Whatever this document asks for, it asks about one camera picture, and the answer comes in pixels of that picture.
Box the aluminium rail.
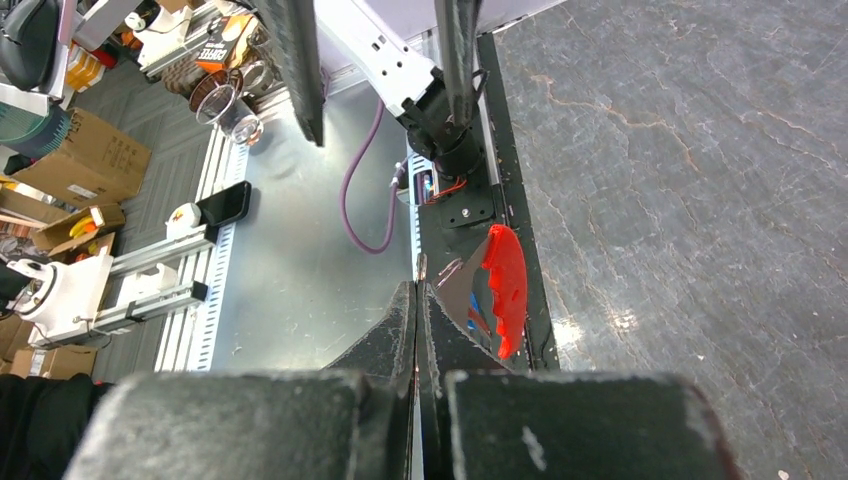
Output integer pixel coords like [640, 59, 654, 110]
[86, 225, 218, 335]

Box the clear plastic cup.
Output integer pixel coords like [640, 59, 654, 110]
[189, 69, 264, 146]

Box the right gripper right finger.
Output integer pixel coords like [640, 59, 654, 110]
[418, 283, 511, 398]

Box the cardboard box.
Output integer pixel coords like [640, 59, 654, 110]
[11, 108, 152, 208]

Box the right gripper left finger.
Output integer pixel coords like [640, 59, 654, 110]
[324, 281, 418, 397]

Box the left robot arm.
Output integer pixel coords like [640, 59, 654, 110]
[253, 0, 487, 179]

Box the black smartphone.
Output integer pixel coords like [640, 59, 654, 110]
[196, 181, 253, 227]

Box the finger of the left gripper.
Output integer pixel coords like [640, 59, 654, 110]
[254, 0, 324, 147]
[434, 0, 481, 127]

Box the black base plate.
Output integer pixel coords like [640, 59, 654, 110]
[418, 33, 560, 370]

